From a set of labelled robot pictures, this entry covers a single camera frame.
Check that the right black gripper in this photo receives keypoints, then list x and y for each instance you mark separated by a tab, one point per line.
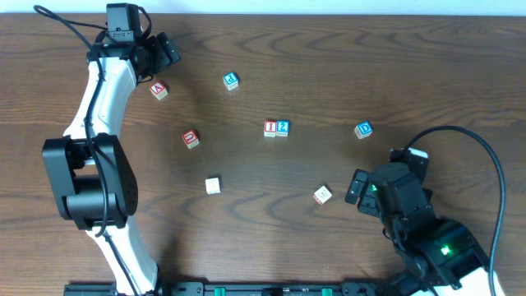
367	197

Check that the white block with red edge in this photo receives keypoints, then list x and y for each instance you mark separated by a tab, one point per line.
322	195

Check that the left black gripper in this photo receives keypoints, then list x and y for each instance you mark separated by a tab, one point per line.
163	53

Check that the blue letter D block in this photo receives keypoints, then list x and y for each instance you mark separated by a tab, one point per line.
363	130

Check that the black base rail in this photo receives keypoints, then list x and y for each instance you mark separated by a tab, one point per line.
345	289

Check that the plain white wooden block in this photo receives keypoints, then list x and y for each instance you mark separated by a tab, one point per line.
212	186

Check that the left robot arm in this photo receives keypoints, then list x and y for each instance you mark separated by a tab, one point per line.
92	181

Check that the blue letter P block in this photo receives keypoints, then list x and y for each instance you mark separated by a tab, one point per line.
231	81

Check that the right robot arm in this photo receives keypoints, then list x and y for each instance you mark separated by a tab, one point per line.
441	256

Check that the red letter I block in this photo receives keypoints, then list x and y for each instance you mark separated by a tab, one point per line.
270	128

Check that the red letter U block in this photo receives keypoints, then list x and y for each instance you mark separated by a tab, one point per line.
191	139

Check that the blue number 2 block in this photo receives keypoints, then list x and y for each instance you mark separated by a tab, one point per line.
282	128

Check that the red letter A block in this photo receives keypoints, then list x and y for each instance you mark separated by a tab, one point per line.
159	90

